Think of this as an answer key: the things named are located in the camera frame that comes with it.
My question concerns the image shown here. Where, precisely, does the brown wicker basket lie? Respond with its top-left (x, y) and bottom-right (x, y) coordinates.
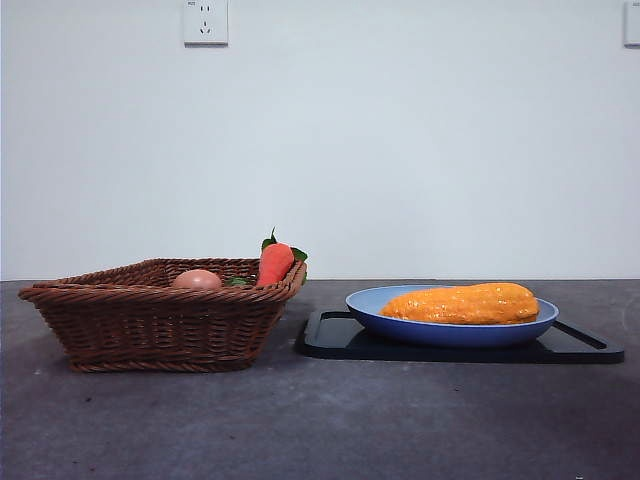
top-left (18, 257), bottom-right (307, 374)

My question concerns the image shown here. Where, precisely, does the white wall socket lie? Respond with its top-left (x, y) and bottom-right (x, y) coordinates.
top-left (182, 0), bottom-right (230, 49)

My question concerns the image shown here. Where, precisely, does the blue round plate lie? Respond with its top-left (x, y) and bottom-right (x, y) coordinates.
top-left (345, 284), bottom-right (560, 350)

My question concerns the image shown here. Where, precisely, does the orange carrot with green leaves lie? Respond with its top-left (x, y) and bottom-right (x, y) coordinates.
top-left (255, 227), bottom-right (309, 287)

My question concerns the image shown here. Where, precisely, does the brown egg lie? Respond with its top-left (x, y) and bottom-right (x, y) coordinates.
top-left (172, 268), bottom-right (223, 291)

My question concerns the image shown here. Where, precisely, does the dark rectangular tray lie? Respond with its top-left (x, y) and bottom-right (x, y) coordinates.
top-left (294, 309), bottom-right (626, 365)

